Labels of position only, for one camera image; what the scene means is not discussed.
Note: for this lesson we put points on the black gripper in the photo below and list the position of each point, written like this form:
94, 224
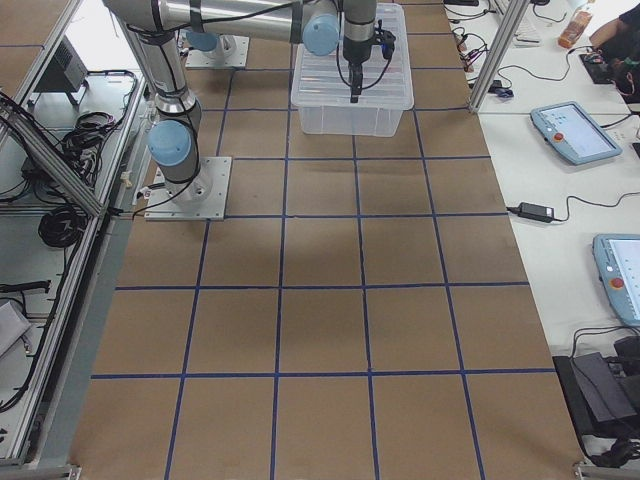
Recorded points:
354, 53

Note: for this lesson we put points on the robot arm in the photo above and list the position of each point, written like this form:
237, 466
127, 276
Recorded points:
322, 27

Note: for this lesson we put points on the clear plastic storage box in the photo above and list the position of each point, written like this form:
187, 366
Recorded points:
349, 120

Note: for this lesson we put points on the teach pendant with red button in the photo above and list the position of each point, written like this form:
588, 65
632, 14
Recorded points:
573, 134

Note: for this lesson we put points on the black power adapter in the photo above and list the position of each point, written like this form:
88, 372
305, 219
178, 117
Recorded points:
536, 212

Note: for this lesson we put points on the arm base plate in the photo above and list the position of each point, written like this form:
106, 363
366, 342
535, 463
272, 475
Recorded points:
204, 199
212, 51

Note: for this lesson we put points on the aluminium frame post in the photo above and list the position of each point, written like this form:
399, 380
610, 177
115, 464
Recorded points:
500, 44

